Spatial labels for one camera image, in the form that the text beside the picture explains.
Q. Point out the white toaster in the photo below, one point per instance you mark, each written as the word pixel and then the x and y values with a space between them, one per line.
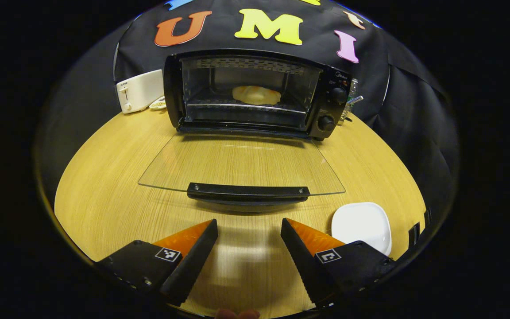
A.
pixel 142 91

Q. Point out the twisted bread roll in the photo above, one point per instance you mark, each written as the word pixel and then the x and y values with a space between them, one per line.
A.
pixel 257 95

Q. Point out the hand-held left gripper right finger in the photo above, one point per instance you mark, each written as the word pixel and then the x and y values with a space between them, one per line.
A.
pixel 303 261

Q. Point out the white square plate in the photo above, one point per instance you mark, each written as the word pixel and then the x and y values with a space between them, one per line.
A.
pixel 361 223

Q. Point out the small white dish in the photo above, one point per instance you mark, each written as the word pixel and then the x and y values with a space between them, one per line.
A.
pixel 158 104

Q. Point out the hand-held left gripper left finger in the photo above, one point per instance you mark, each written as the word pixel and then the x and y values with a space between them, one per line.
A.
pixel 193 261

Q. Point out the black rectangular block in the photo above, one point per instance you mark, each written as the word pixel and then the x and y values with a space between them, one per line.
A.
pixel 414 235
pixel 427 217

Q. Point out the black electric oven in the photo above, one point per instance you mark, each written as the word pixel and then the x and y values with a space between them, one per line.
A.
pixel 332 110

